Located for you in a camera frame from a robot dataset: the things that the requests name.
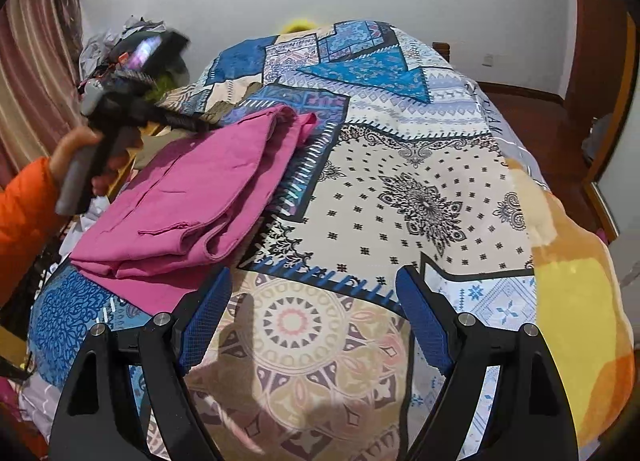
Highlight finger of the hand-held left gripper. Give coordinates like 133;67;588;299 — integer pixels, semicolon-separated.
145;105;221;134

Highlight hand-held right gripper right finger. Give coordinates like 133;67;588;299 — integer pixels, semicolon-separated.
395;265;581;461

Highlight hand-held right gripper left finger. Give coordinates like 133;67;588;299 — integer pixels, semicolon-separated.
47;266;233;461

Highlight pink pants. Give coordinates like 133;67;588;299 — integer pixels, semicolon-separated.
70;105;319;314

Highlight person's left hand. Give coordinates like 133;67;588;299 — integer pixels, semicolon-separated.
49;126;135;196

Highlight pile of grey clothes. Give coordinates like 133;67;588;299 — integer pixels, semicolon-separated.
80;16;146;76

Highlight striped brown curtain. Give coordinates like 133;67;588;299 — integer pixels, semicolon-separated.
0;0;88;186

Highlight yellow curved foam piece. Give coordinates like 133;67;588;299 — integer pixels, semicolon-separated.
280;16;331;34

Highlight yellow orange blanket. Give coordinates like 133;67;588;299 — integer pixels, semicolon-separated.
505;156;636;447

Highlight patchwork print bedspread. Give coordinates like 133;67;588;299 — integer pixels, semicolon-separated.
30;18;551;461

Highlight white cloth pile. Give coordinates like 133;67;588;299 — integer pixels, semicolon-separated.
20;376;61;422

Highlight grey bag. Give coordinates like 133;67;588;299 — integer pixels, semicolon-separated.
582;113;613;166

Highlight brown wooden door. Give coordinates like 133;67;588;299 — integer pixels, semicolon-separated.
562;0;626;102

